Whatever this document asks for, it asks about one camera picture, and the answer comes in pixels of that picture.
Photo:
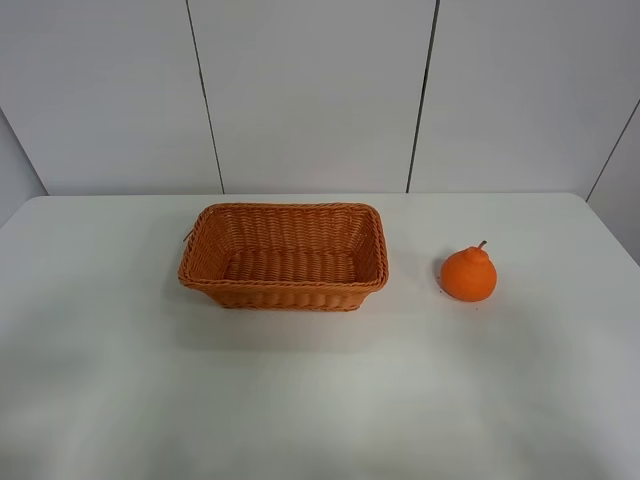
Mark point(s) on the orange sumo mandarin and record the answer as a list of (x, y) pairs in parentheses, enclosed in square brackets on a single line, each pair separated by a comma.
[(469, 275)]

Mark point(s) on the orange wicker basket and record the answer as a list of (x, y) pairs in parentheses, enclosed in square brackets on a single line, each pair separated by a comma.
[(308, 257)]

